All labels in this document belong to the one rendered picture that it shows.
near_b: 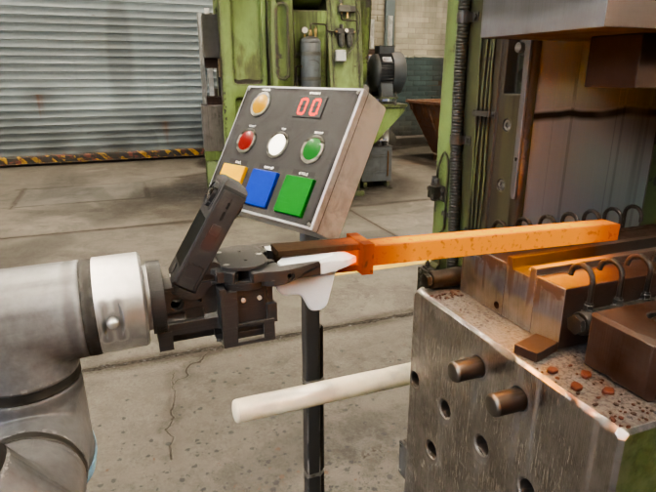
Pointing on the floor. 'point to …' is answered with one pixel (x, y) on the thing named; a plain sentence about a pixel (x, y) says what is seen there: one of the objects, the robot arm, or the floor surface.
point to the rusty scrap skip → (428, 119)
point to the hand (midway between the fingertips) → (341, 250)
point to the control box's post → (310, 350)
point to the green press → (297, 63)
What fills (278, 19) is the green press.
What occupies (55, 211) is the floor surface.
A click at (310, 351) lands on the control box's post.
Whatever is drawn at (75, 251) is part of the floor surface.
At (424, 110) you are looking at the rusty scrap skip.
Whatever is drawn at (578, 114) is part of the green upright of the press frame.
